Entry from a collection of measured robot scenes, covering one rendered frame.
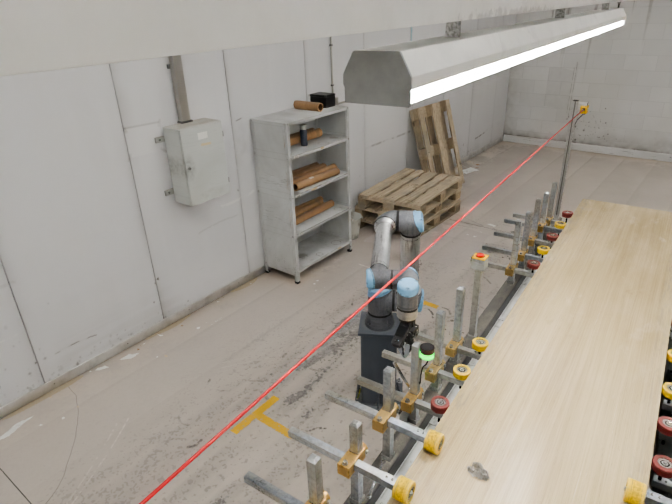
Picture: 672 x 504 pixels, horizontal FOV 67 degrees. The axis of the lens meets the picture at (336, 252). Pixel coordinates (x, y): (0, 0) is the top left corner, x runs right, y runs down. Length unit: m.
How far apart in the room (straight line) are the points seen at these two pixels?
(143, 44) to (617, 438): 2.19
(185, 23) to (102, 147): 3.49
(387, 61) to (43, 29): 0.52
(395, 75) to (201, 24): 0.38
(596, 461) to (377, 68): 1.77
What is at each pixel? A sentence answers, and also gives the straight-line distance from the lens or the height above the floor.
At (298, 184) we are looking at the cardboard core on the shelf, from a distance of 4.75.
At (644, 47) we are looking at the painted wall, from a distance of 9.65.
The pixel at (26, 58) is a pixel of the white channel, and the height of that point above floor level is 2.42.
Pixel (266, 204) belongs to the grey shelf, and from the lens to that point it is 4.89.
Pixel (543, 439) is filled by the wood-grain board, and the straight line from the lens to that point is 2.26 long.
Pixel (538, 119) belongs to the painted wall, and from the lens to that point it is 10.13.
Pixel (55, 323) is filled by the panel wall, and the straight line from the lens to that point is 4.13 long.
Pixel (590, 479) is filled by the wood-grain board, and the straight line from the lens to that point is 2.18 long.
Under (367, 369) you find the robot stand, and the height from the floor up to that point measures 0.32.
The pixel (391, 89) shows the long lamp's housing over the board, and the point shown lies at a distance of 0.82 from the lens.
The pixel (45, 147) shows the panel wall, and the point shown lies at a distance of 3.80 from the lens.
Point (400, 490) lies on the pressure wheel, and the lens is 1.91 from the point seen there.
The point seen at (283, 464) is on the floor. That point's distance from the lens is 3.29.
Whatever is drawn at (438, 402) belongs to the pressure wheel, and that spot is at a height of 0.91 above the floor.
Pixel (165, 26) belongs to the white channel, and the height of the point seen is 2.43.
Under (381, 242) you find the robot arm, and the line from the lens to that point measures 2.51.
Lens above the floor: 2.45
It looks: 26 degrees down
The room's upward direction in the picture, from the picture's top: 2 degrees counter-clockwise
